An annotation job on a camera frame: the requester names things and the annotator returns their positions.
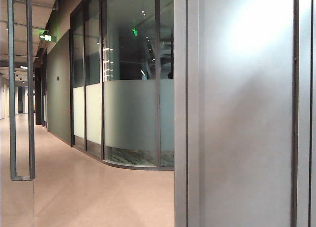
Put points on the curved black-framed glass partition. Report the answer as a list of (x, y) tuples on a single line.
[(128, 113)]

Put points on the person's dark-haired head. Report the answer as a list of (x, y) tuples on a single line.
[(170, 75)]

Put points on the green illuminated exit sign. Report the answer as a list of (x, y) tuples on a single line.
[(47, 37)]

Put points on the white ceiling strip light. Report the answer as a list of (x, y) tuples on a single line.
[(23, 67)]

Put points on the frosted glass panel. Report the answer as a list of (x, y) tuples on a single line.
[(314, 113)]

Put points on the grey ceiling pipe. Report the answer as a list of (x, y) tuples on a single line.
[(32, 4)]

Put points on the clear glass door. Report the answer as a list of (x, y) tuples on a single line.
[(5, 200)]

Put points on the wide grey metal frame post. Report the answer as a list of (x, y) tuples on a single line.
[(180, 113)]

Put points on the narrow grey metal frame post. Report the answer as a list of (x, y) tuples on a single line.
[(304, 138)]

